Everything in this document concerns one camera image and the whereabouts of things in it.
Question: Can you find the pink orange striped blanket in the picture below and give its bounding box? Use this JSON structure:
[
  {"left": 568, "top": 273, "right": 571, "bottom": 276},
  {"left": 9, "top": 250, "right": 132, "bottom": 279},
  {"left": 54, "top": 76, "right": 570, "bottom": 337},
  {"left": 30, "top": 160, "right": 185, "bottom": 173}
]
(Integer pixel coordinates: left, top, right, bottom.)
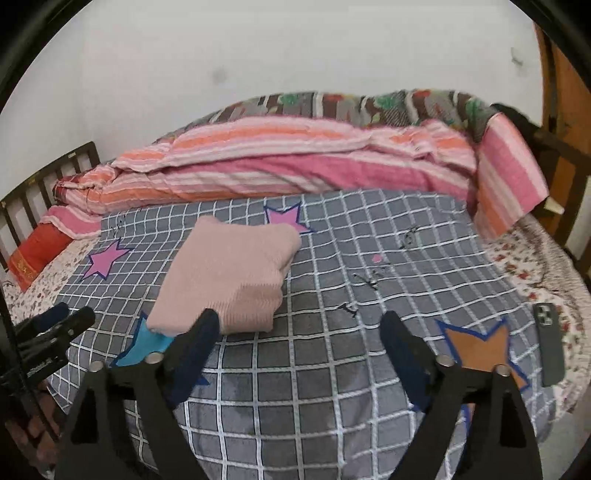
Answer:
[{"left": 39, "top": 113, "right": 550, "bottom": 241}]

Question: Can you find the grey checked star blanket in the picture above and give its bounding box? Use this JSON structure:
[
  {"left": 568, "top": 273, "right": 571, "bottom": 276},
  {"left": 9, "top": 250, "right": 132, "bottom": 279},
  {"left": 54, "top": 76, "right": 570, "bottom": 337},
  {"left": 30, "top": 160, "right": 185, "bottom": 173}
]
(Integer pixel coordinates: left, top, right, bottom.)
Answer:
[{"left": 48, "top": 187, "right": 555, "bottom": 480}]

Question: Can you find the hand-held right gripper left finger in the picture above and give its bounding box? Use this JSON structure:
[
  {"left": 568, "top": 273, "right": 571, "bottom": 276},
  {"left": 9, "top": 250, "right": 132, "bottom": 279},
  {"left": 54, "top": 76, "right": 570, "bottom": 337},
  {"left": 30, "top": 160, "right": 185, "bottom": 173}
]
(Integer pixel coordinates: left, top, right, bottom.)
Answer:
[{"left": 54, "top": 308, "right": 221, "bottom": 480}]

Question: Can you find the grey smartphone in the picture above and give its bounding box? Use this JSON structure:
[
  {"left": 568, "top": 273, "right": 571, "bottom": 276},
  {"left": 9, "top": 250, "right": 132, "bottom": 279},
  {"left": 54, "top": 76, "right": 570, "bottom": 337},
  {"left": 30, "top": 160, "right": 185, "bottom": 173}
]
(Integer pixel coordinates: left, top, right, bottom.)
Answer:
[{"left": 533, "top": 302, "right": 566, "bottom": 387}]

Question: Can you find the dark wooden footboard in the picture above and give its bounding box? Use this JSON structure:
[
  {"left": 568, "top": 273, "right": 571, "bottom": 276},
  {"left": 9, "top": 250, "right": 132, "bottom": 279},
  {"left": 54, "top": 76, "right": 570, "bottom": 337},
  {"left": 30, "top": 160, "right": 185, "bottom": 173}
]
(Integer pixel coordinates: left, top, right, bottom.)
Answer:
[{"left": 531, "top": 124, "right": 591, "bottom": 278}]

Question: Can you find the orange wooden board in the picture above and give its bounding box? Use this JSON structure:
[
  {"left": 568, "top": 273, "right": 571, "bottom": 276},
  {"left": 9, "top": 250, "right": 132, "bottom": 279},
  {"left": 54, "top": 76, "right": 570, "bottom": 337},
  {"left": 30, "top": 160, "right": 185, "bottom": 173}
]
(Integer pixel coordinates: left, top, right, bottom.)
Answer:
[{"left": 533, "top": 23, "right": 591, "bottom": 139}]

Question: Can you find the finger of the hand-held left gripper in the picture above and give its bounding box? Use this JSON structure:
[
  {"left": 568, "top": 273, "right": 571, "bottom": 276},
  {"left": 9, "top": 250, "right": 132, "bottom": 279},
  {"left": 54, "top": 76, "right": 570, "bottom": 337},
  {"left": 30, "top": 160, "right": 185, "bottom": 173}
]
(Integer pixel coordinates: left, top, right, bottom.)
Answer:
[
  {"left": 18, "top": 306, "right": 96, "bottom": 357},
  {"left": 14, "top": 302, "right": 70, "bottom": 337}
]

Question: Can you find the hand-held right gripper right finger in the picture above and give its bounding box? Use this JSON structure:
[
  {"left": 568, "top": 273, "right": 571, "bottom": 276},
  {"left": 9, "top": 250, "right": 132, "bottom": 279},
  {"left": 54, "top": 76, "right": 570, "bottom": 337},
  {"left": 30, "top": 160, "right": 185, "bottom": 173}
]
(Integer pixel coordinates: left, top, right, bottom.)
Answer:
[{"left": 381, "top": 310, "right": 544, "bottom": 480}]

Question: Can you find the dark wooden headboard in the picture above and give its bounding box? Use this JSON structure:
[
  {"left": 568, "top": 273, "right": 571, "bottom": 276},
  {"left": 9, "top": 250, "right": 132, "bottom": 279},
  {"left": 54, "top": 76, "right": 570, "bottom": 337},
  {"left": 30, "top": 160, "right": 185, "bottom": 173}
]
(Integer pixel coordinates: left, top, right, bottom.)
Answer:
[{"left": 0, "top": 142, "right": 102, "bottom": 245}]

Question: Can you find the pink knit sweater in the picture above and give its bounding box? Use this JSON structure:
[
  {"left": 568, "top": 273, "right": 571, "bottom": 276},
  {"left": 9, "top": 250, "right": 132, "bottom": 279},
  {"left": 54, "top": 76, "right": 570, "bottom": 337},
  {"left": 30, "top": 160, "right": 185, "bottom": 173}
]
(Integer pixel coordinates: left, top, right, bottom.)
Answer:
[{"left": 147, "top": 216, "right": 302, "bottom": 337}]

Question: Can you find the red pillow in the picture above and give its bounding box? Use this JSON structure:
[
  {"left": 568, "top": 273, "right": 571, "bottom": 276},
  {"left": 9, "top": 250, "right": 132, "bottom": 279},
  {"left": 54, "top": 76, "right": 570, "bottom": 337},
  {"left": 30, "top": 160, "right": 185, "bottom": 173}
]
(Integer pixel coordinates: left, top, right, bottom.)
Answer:
[{"left": 7, "top": 224, "right": 75, "bottom": 292}]

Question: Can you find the multicolour patterned blanket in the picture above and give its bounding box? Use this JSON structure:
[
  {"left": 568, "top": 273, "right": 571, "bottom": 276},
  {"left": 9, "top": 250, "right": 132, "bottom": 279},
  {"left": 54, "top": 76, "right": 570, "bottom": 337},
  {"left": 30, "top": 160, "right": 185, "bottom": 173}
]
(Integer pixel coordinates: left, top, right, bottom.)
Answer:
[{"left": 187, "top": 90, "right": 497, "bottom": 144}]

